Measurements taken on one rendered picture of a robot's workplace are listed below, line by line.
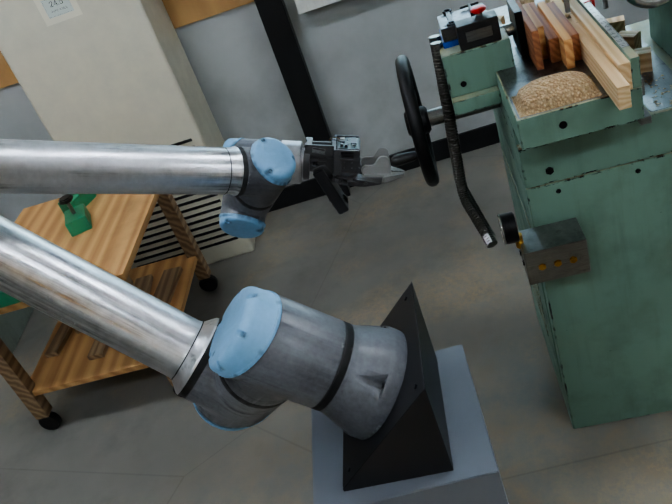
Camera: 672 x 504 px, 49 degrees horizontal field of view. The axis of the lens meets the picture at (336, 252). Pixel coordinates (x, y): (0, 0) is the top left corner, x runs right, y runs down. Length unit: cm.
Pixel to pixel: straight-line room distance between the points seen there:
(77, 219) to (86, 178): 122
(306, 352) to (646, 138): 76
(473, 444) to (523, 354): 93
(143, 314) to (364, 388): 40
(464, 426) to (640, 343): 64
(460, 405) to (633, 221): 54
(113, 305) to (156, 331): 8
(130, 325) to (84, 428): 136
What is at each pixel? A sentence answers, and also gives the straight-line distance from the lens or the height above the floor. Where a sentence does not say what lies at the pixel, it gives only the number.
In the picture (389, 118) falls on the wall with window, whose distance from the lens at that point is 306.
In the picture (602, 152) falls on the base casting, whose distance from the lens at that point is 148.
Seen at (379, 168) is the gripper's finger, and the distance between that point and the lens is 153.
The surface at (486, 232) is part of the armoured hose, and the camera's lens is 161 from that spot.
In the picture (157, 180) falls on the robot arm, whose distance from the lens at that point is 128.
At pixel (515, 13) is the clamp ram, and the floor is 99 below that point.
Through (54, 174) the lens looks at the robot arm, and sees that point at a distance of 125.
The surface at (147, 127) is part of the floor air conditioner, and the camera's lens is 278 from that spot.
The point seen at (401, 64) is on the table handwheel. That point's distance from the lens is 155.
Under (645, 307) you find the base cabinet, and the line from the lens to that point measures 173.
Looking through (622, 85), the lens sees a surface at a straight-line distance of 128.
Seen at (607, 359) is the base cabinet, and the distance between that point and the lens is 180.
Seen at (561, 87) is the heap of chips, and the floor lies 93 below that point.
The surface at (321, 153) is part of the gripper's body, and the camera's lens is 152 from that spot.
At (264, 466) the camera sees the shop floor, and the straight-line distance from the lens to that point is 212.
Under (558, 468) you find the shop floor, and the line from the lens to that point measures 189.
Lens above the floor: 149
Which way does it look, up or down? 32 degrees down
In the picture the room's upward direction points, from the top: 21 degrees counter-clockwise
